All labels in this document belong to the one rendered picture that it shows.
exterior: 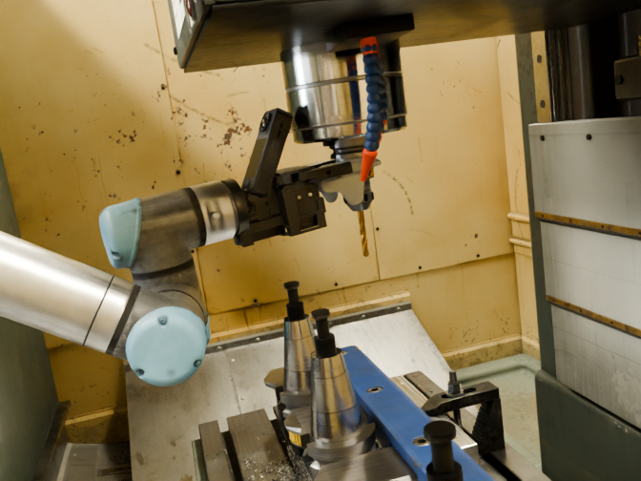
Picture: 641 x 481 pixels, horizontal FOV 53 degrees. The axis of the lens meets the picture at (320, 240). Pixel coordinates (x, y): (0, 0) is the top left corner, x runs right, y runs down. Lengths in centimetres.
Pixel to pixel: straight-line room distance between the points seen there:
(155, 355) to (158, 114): 127
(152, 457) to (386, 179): 102
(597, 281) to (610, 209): 14
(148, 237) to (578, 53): 81
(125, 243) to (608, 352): 85
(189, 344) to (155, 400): 122
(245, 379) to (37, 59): 102
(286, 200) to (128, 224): 20
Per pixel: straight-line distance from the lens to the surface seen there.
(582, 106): 123
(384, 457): 52
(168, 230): 76
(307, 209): 82
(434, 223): 205
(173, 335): 63
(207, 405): 181
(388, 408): 57
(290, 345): 62
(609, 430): 134
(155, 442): 176
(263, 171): 80
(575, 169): 118
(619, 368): 123
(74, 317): 65
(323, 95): 81
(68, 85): 187
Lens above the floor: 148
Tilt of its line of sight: 10 degrees down
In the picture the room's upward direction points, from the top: 8 degrees counter-clockwise
